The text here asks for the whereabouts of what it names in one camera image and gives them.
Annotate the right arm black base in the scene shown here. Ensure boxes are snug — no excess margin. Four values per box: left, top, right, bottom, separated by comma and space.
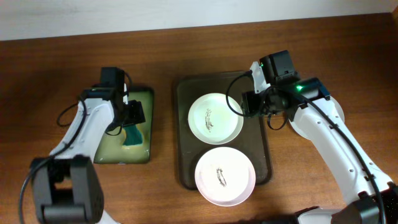
261, 205, 343, 224

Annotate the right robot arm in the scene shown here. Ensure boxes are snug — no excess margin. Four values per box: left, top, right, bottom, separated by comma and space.
241, 50, 397, 223

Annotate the black soapy water tray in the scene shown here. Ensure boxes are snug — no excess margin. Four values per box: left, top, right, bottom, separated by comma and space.
94, 86, 154, 164

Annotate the white plate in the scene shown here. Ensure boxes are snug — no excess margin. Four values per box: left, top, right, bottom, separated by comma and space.
188, 93, 244, 145
289, 96, 345, 140
194, 147, 256, 207

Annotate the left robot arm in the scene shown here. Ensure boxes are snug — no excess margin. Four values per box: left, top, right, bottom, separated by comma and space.
18, 67, 146, 223

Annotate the yellow green sponge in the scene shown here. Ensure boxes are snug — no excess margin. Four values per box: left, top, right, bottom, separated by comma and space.
123, 125, 144, 146

